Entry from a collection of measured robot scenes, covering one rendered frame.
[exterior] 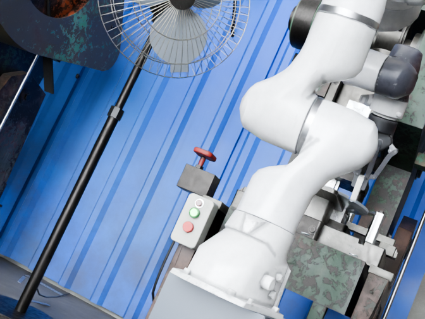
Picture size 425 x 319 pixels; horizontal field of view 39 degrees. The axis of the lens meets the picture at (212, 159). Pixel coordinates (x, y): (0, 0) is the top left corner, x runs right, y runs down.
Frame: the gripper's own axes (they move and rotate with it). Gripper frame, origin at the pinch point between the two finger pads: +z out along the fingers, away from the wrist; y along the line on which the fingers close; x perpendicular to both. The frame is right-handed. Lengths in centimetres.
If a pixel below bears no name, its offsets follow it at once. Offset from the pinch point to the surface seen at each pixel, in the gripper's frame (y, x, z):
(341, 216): -2.7, 12.6, 13.0
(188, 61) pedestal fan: -78, 46, -10
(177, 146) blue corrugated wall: -108, 130, 47
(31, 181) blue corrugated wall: -181, 111, 93
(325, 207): -6.4, 0.5, 8.5
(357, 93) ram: -12.2, 25.0, -21.1
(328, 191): -5.7, -9.4, 1.3
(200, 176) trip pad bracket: -40.8, -8.3, 11.3
